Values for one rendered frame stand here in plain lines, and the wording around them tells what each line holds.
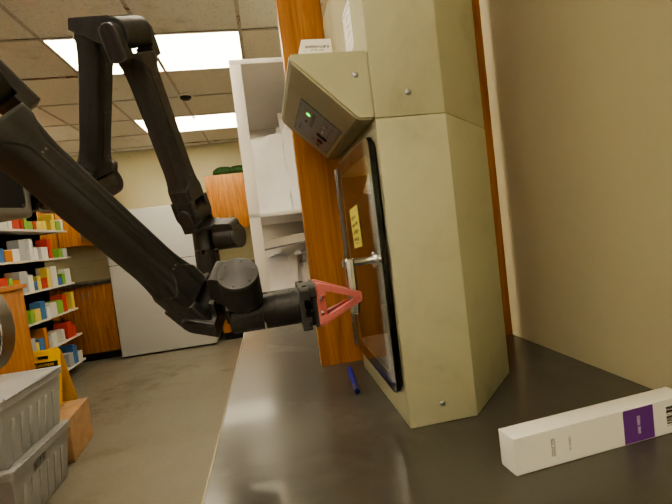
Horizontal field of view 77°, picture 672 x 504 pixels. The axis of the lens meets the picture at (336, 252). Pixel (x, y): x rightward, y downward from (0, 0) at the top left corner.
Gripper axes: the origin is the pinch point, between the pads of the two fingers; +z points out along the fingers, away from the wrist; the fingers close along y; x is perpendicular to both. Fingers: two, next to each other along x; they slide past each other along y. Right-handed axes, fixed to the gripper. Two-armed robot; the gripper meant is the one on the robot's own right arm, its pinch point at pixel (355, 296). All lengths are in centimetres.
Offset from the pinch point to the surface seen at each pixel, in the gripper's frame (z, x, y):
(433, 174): 13.3, -17.3, -5.2
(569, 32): 49, -42, 8
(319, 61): -1.7, -35.1, -5.4
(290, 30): -1, -57, 32
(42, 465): -147, 92, 174
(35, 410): -147, 63, 176
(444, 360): 11.5, 11.2, -5.1
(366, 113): 4.2, -27.2, -5.3
